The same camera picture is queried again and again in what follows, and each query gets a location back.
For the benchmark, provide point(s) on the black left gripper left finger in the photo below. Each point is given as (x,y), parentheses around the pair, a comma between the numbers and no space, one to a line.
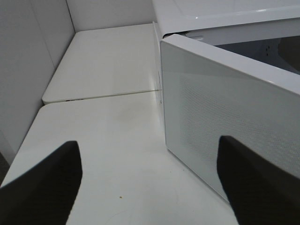
(45,194)

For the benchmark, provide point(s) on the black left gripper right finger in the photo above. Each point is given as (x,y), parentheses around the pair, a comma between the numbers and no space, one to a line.
(259,192)

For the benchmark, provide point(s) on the white microwave door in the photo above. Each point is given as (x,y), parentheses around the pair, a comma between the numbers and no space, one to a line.
(211,91)

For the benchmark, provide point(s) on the white adjacent table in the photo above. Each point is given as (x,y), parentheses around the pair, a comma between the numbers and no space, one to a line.
(106,62)

